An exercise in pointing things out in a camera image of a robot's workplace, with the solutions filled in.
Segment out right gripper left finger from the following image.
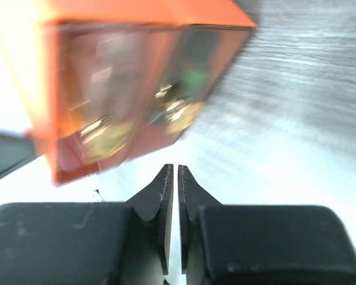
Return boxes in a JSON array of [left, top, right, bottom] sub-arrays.
[[0, 164, 174, 284]]

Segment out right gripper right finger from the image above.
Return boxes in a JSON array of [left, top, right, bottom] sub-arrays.
[[177, 165, 356, 284]]

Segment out green lipstick box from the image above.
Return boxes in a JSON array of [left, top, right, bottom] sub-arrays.
[[182, 65, 208, 100]]

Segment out clear acrylic drawer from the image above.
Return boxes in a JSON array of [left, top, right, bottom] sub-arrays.
[[127, 25, 252, 160], [58, 25, 150, 171]]

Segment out orange drawer organizer box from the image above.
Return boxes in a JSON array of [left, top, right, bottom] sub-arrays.
[[0, 1, 256, 185]]

